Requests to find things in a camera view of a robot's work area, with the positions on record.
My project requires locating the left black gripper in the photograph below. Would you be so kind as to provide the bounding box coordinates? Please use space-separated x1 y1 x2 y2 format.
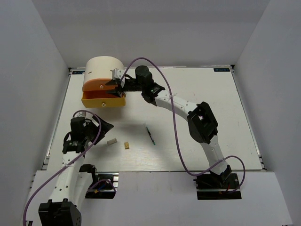
84 114 114 145

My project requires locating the orange top drawer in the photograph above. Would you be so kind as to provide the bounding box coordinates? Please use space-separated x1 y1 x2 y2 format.
82 79 111 92

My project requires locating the green pen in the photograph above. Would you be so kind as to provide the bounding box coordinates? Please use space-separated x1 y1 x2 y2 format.
144 124 156 145

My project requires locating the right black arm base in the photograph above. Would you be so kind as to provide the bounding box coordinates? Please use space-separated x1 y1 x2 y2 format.
193 173 242 200

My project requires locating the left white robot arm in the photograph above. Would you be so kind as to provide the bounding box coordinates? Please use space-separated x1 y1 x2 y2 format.
38 115 114 226

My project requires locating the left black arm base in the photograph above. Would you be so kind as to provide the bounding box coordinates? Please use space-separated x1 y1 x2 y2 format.
85 172 119 199

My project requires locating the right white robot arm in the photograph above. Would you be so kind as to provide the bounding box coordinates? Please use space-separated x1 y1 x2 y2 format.
107 65 231 188

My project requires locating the grey white eraser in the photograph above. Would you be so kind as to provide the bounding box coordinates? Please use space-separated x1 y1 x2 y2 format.
107 138 118 145

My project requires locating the small tan eraser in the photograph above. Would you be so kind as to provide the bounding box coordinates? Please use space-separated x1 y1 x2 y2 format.
124 142 130 150

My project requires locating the cream round drawer organizer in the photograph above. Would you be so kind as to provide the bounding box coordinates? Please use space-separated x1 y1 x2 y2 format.
84 56 124 83

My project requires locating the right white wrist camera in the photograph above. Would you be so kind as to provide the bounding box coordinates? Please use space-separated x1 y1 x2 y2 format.
111 68 125 81

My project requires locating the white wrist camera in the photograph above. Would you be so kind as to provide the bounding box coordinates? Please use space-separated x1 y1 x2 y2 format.
72 110 87 118
111 68 125 81

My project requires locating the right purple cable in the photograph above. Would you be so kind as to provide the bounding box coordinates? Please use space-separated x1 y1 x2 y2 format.
121 56 246 194

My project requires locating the purple cable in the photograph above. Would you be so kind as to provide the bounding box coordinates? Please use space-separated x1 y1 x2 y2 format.
121 56 246 194
23 110 103 226

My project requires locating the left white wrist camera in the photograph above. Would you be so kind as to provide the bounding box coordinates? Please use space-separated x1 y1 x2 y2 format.
72 110 87 118

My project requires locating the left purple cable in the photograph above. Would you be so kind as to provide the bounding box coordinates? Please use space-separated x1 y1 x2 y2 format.
23 110 103 226

